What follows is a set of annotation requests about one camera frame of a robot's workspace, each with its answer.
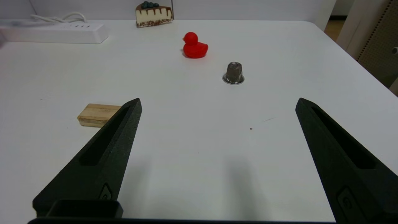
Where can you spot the red rubber duck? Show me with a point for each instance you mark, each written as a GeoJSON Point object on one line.
{"type": "Point", "coordinates": [194, 48]}

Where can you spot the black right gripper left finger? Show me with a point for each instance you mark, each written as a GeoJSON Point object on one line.
{"type": "Point", "coordinates": [102, 161]}

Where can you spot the chocolate cake slice toy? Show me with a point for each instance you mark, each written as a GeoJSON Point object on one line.
{"type": "Point", "coordinates": [154, 16]}

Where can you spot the wooden block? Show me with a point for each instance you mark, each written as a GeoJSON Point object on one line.
{"type": "Point", "coordinates": [96, 115]}

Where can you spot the white power strip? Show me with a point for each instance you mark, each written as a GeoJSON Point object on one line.
{"type": "Point", "coordinates": [59, 32]}

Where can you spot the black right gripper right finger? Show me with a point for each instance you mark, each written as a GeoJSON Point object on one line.
{"type": "Point", "coordinates": [348, 168]}

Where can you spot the grey coffee capsule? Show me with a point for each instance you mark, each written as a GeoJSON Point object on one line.
{"type": "Point", "coordinates": [233, 73]}

